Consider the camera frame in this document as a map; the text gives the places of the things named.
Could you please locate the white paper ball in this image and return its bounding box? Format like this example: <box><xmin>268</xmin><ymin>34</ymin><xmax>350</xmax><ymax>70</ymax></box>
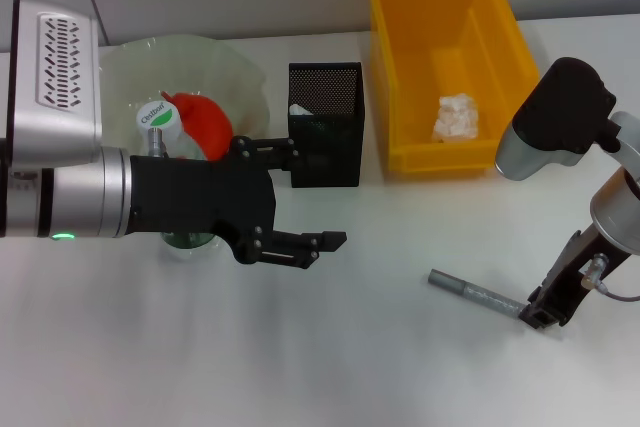
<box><xmin>432</xmin><ymin>92</ymin><xmax>480</xmax><ymax>143</ymax></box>

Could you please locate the green wavy glass fruit plate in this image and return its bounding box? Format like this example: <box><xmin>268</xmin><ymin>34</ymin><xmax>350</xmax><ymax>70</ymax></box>
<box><xmin>97</xmin><ymin>35</ymin><xmax>274</xmax><ymax>163</ymax></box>

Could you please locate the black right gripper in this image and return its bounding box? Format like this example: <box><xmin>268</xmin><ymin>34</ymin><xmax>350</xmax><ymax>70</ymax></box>
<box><xmin>518</xmin><ymin>229</ymin><xmax>629</xmax><ymax>332</ymax></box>

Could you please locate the red-orange toy orange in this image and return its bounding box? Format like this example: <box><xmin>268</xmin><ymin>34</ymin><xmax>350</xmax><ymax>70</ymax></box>
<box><xmin>160</xmin><ymin>90</ymin><xmax>235</xmax><ymax>162</ymax></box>

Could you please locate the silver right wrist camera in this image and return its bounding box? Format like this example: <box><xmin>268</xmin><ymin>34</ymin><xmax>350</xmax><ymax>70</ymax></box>
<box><xmin>494</xmin><ymin>57</ymin><xmax>618</xmax><ymax>182</ymax></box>

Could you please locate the clear green-label water bottle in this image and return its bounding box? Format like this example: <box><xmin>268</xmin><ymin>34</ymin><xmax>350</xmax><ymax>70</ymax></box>
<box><xmin>135</xmin><ymin>100</ymin><xmax>224</xmax><ymax>263</ymax></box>

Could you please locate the silver grey pen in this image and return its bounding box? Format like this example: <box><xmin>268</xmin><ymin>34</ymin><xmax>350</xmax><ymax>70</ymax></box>
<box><xmin>428</xmin><ymin>269</ymin><xmax>530</xmax><ymax>322</ymax></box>

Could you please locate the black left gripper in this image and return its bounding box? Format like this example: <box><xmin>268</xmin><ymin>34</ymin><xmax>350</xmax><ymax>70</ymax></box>
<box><xmin>127</xmin><ymin>135</ymin><xmax>348</xmax><ymax>271</ymax></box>

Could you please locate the black mesh pen holder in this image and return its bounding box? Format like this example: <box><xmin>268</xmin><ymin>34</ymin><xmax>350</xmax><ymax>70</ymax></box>
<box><xmin>287</xmin><ymin>61</ymin><xmax>366</xmax><ymax>189</ymax></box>

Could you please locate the yellow plastic bin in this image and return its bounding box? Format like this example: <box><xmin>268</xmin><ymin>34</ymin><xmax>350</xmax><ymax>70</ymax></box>
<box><xmin>364</xmin><ymin>0</ymin><xmax>541</xmax><ymax>182</ymax></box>

